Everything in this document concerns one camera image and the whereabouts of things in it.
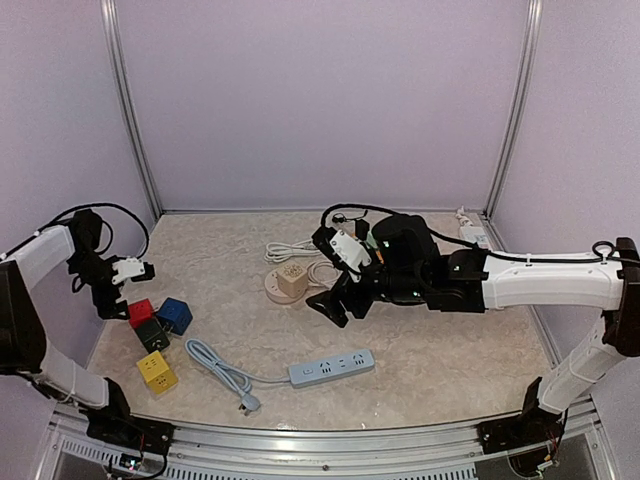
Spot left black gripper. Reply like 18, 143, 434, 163
66, 250, 130, 319

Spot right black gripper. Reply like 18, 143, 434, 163
305, 248, 427, 327

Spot red cube socket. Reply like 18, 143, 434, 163
128, 299, 154, 329

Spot mint green plug adapter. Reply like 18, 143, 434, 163
365, 231, 378, 250

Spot blue-grey power strip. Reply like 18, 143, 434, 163
185, 339, 375, 415

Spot pink round power strip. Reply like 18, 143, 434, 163
264, 260, 339, 305

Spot dark green cube socket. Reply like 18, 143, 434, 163
134, 319, 170, 354

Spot orange power strip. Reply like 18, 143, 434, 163
263, 229, 386, 265

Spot blue cube socket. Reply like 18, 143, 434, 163
156, 297, 193, 336

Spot yellow cube socket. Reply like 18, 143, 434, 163
137, 350, 178, 395

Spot white power strip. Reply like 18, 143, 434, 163
455, 206, 492, 249

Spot beige plug adapter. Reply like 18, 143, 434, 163
276, 262, 309, 298

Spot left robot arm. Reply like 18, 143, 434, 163
1, 203, 153, 445

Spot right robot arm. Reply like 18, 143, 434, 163
306, 209, 639, 444

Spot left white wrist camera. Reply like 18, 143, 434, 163
111, 257, 155, 285

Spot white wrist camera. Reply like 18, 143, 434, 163
311, 226, 372, 283
111, 257, 155, 285

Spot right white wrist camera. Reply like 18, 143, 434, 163
311, 226, 372, 283

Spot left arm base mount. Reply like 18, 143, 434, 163
86, 416, 175, 455

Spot aluminium front rail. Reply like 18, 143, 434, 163
47, 394, 601, 480

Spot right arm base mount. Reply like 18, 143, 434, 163
477, 416, 563, 454

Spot left aluminium frame post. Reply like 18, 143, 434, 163
100, 0, 164, 221

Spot aluminium frame post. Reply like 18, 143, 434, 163
100, 0, 164, 221
483, 0, 544, 222

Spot right aluminium frame post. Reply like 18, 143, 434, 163
483, 0, 544, 222

